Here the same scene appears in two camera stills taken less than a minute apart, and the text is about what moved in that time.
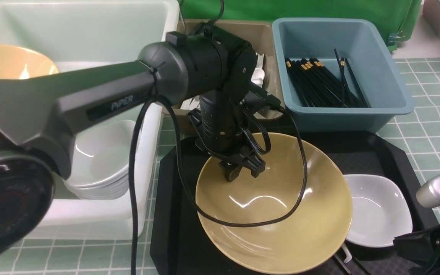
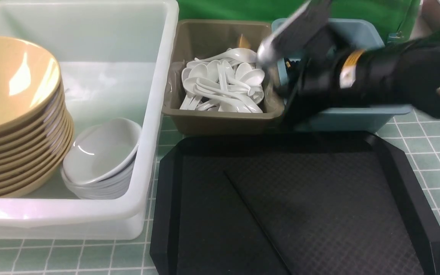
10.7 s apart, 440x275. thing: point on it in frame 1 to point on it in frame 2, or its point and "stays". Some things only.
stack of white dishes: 100,167 stays
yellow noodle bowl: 308,237 to 17,84
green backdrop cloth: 400,16 stays
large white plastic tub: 78,34 stays
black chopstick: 345,268 to 258,221
